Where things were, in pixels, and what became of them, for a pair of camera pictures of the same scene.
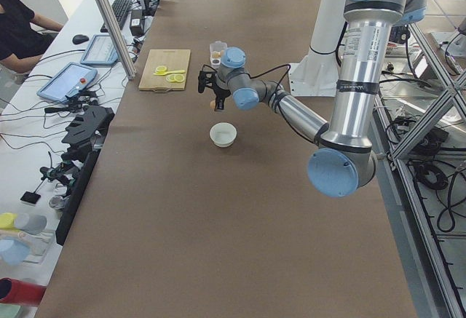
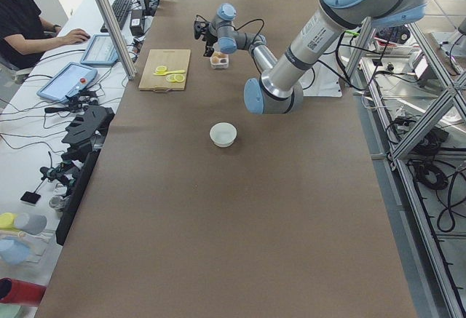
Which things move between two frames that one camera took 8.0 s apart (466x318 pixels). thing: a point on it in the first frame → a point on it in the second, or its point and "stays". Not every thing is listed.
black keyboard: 120,7 stays
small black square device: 30,197 stays
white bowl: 223,134 stays
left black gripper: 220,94 → 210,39
